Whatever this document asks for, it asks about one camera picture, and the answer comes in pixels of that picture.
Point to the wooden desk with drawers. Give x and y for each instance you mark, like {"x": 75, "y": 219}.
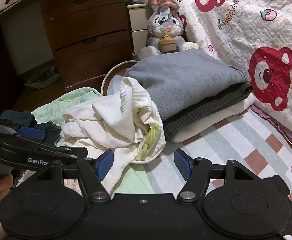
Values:
{"x": 85, "y": 30}

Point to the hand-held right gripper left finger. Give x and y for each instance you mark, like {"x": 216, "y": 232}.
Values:
{"x": 105, "y": 163}

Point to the dark grey knit sweater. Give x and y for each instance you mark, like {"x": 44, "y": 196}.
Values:
{"x": 211, "y": 107}

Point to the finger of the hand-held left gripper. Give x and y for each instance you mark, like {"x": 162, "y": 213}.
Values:
{"x": 30, "y": 132}
{"x": 48, "y": 152}

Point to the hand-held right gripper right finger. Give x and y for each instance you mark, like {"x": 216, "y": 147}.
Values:
{"x": 183, "y": 166}

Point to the grey towel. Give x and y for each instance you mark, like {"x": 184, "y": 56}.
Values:
{"x": 186, "y": 80}

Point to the white folded garment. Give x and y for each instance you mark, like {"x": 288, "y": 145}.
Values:
{"x": 226, "y": 116}

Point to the light green cloth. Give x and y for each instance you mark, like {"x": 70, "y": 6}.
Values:
{"x": 60, "y": 102}

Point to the dark garment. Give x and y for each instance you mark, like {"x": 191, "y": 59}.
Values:
{"x": 23, "y": 117}

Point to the white nightstand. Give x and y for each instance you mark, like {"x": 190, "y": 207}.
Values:
{"x": 138, "y": 20}

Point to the bear print quilted blanket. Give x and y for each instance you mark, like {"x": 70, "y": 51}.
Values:
{"x": 236, "y": 42}

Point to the white ribbed shirt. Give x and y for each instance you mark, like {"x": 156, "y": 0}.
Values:
{"x": 110, "y": 110}

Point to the grey plush rabbit toy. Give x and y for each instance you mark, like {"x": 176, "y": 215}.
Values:
{"x": 164, "y": 22}

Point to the dark green bag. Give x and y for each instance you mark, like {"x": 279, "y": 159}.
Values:
{"x": 43, "y": 78}

